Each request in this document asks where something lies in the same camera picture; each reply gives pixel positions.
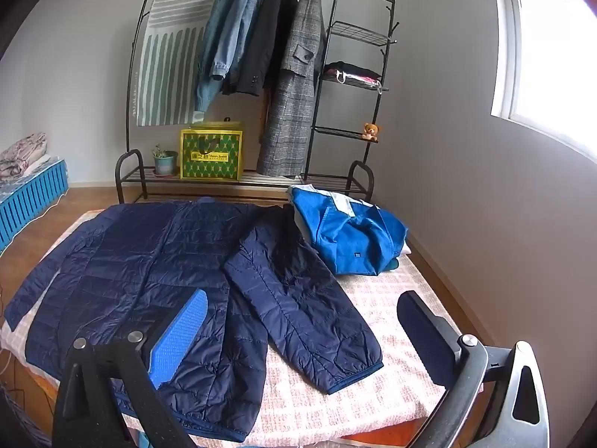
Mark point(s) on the pile of folded clothes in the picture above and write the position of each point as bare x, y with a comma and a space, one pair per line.
350, 71

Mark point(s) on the blue slatted box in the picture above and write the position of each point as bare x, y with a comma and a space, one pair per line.
28, 200

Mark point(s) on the blue denim jacket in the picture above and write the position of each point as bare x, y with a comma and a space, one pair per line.
242, 23

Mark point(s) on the grey plaid long coat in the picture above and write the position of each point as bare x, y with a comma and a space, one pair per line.
289, 116

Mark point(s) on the blue work jacket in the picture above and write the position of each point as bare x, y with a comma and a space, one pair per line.
359, 242

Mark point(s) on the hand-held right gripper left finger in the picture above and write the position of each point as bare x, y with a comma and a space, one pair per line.
182, 336

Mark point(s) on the green and yellow patterned box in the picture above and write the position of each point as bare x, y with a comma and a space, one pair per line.
210, 158

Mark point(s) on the navy quilted down jacket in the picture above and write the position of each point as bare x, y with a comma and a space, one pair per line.
154, 266

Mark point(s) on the pink checked blanket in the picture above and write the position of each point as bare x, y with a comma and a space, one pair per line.
401, 289

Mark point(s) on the floral folded bedding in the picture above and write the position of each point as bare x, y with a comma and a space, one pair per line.
21, 154

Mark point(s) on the window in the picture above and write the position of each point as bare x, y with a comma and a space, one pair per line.
555, 46

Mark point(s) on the green striped hanging cloth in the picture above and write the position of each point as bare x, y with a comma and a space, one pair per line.
172, 56

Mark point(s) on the teal potted plant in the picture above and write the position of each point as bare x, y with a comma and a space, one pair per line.
166, 163

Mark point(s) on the teal denim jacket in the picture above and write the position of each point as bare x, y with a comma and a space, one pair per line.
207, 79

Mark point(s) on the black metal clothes rack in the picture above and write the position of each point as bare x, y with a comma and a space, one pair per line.
118, 175

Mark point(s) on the brown teddy bear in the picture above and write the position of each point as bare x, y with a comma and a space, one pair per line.
371, 131

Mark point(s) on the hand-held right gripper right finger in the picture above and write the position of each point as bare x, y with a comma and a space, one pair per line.
427, 336

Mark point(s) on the black coat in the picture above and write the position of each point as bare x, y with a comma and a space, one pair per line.
268, 37

